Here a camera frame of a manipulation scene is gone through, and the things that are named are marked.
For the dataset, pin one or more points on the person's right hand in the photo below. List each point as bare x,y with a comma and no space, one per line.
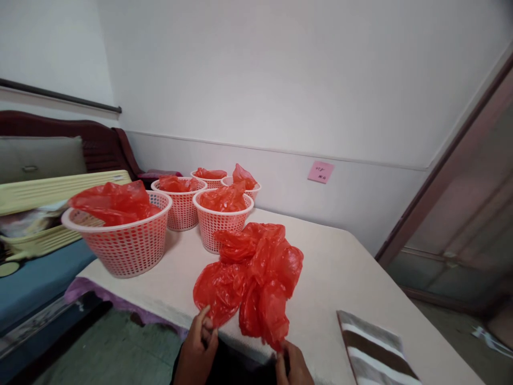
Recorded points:
296,367

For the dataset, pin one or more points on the person's left hand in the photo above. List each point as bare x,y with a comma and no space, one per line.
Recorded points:
198,339

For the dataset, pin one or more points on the person's left fingers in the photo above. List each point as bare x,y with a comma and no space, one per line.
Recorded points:
208,327

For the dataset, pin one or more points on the person's right fingers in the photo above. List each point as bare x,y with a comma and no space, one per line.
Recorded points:
282,359

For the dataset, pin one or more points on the bunch of red plastic bags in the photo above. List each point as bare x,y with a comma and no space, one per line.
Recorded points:
260,276

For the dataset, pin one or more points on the person's body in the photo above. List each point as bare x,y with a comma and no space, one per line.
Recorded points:
240,371

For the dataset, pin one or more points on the brown white striped cloth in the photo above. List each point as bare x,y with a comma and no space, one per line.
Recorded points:
376,353

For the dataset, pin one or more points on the cream table cloth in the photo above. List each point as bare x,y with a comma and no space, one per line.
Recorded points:
344,272

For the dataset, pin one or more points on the large pink perforated basket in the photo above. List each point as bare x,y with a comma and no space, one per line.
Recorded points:
128,248

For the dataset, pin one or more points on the purple fringed cloth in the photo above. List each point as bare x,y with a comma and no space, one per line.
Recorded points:
100,292

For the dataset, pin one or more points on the red plastic bag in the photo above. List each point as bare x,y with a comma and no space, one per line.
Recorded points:
224,198
210,173
116,202
243,176
174,183

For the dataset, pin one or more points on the pink folded cloth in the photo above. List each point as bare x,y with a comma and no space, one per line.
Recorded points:
150,174

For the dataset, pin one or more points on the blue seat pad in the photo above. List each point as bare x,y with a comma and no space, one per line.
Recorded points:
36,280

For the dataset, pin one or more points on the pink sticky note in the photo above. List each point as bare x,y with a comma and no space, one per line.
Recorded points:
320,171

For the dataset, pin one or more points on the pale yellow suitcase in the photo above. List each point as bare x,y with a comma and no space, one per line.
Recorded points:
60,186

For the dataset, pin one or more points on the dark wooden sofa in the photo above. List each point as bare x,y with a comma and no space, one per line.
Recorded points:
100,148

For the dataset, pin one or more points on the brown framed glass door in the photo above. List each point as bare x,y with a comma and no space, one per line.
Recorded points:
473,224

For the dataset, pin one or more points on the grey green cushion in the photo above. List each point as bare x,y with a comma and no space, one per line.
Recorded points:
40,158

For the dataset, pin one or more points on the dark wall rail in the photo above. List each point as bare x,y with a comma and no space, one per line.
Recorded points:
60,96

